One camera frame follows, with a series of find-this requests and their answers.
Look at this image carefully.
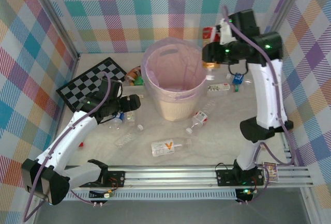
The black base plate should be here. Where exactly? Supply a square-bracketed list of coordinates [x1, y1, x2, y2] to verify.
[102, 170, 127, 187]
[215, 169, 265, 186]

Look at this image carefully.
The slotted grey cable duct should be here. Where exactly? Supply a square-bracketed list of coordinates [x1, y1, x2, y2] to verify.
[64, 189, 238, 201]

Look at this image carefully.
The cream plastic waste bin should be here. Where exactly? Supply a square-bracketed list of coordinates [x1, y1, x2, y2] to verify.
[151, 78, 207, 123]

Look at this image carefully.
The pink plastic bin liner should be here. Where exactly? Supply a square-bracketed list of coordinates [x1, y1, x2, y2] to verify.
[141, 39, 207, 100]

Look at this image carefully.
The clear bottle orange V label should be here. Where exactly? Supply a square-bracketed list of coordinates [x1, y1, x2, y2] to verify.
[151, 137, 193, 158]

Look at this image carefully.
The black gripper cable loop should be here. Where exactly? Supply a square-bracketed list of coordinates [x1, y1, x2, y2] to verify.
[227, 62, 249, 76]

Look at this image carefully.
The clear bottle blue cap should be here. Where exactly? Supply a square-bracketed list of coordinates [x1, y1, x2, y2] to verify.
[99, 112, 124, 131]

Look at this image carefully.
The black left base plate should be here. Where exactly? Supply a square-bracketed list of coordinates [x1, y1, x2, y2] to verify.
[102, 170, 127, 187]

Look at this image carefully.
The clear bottle blue label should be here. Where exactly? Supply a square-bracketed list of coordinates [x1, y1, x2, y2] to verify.
[225, 72, 253, 86]

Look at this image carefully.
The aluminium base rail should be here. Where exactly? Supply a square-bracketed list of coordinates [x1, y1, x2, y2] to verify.
[63, 163, 314, 190]

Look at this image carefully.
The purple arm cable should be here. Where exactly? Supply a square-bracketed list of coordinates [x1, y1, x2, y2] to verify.
[22, 71, 114, 222]
[222, 5, 298, 205]

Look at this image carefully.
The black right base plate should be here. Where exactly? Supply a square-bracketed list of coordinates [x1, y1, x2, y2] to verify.
[215, 169, 265, 186]

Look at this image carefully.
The small connector board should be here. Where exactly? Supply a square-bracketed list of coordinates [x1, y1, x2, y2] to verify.
[234, 188, 255, 202]
[89, 189, 115, 199]

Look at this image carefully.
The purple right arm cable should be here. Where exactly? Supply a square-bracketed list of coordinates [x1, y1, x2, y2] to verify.
[222, 5, 298, 205]

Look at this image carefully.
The aluminium frame post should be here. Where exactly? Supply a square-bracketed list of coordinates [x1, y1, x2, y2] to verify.
[25, 0, 81, 63]
[263, 0, 311, 37]

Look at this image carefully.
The crushed clear bottle white cap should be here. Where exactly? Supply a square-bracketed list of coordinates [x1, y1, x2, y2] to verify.
[114, 124, 144, 150]

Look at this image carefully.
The orange brown label bottle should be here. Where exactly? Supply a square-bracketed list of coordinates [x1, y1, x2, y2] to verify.
[125, 66, 143, 82]

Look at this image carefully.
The clear bottle red white label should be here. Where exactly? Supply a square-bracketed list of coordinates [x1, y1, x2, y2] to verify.
[185, 110, 209, 135]

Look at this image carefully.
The black grey chessboard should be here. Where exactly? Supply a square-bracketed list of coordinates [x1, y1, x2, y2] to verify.
[56, 57, 128, 113]

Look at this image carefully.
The white labelled box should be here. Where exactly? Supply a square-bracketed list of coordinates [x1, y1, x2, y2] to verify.
[206, 83, 231, 97]

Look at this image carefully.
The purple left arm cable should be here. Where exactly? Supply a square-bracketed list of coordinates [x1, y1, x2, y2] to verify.
[22, 71, 114, 222]

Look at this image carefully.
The small picture card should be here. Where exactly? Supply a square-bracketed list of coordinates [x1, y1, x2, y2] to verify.
[262, 160, 280, 183]

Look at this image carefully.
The clear bottle yellow green label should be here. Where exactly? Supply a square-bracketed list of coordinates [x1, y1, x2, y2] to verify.
[124, 110, 137, 124]

